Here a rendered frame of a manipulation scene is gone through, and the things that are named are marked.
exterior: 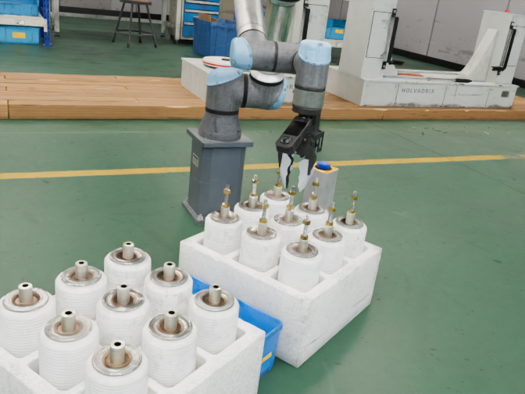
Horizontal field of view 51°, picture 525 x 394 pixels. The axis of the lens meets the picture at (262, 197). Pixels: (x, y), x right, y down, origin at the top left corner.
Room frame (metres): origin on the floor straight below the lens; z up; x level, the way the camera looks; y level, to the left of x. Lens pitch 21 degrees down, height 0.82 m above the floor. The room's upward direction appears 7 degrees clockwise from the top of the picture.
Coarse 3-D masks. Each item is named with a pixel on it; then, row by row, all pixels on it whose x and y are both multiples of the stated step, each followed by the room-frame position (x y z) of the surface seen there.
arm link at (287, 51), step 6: (282, 42) 1.40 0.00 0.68; (300, 42) 1.44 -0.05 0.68; (282, 48) 1.37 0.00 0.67; (288, 48) 1.38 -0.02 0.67; (294, 48) 1.38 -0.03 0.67; (282, 54) 1.37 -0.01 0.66; (288, 54) 1.37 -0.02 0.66; (294, 54) 1.37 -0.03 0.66; (282, 60) 1.36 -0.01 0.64; (288, 60) 1.37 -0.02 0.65; (276, 66) 1.37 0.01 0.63; (282, 66) 1.37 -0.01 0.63; (288, 66) 1.37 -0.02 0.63; (276, 72) 1.39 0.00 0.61; (282, 72) 1.39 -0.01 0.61; (288, 72) 1.39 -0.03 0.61; (294, 72) 1.38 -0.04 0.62
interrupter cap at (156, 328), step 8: (152, 320) 0.79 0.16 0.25; (160, 320) 0.80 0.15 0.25; (184, 320) 0.81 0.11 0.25; (152, 328) 0.77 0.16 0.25; (160, 328) 0.78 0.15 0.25; (184, 328) 0.78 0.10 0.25; (192, 328) 0.79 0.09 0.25; (160, 336) 0.75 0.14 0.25; (168, 336) 0.76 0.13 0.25; (176, 336) 0.76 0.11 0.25; (184, 336) 0.76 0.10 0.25
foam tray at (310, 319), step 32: (192, 256) 1.22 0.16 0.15; (224, 256) 1.20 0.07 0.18; (224, 288) 1.16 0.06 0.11; (256, 288) 1.11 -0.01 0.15; (288, 288) 1.08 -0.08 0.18; (320, 288) 1.10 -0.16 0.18; (352, 288) 1.23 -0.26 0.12; (288, 320) 1.06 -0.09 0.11; (320, 320) 1.10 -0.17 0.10; (288, 352) 1.05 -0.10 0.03
